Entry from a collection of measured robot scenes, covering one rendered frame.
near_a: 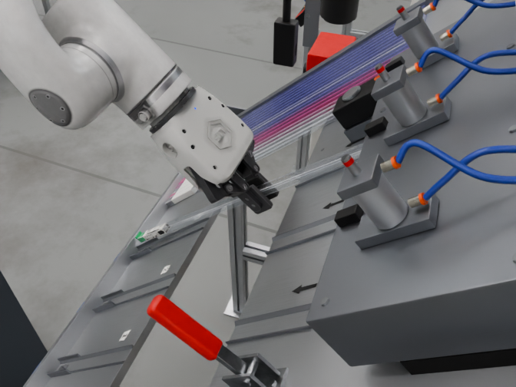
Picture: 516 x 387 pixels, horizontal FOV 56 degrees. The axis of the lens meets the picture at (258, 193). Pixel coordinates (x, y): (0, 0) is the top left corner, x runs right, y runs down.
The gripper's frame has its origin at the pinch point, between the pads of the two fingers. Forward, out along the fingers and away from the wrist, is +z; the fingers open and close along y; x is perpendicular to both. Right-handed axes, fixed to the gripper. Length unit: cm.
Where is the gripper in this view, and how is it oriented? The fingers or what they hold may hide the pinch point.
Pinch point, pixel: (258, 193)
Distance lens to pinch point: 63.8
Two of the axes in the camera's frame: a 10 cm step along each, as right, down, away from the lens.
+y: 3.7, -6.8, 6.3
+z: 6.8, 6.6, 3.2
